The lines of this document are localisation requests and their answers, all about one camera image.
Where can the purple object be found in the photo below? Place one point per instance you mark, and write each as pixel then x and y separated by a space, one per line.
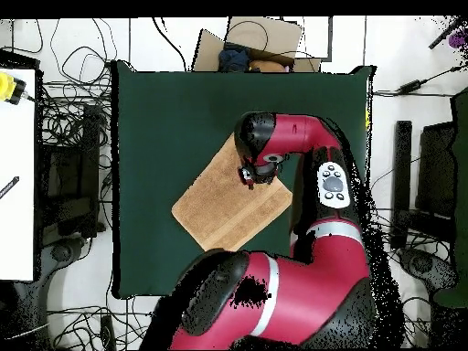
pixel 459 39

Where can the black marker pen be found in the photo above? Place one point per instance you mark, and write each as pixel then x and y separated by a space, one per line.
pixel 9 187

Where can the black monitor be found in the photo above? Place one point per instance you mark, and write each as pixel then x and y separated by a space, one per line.
pixel 437 168

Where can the black upright bar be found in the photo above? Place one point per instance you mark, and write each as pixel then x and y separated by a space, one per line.
pixel 401 175

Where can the black power adapter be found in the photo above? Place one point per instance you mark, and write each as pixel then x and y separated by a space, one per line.
pixel 411 86

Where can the dark green table cloth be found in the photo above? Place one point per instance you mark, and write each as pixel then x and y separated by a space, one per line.
pixel 153 128

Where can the tan terry towel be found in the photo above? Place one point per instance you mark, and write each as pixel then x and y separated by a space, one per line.
pixel 219 208

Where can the orange garment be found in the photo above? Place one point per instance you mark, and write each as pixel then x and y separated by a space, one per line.
pixel 267 66

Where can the brown cardboard box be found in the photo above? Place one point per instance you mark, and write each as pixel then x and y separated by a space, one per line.
pixel 278 36

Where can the yellow and black tool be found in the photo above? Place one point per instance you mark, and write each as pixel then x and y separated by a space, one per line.
pixel 7 87

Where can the black power strip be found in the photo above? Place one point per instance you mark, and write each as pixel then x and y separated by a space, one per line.
pixel 107 332

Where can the dark grey stand base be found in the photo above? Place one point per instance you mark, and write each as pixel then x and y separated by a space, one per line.
pixel 62 252
pixel 424 265

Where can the dark blue garment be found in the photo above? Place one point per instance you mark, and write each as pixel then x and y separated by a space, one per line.
pixel 234 58

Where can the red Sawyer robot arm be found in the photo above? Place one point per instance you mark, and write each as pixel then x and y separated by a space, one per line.
pixel 299 131

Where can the white board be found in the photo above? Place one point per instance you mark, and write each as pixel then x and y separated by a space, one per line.
pixel 16 226

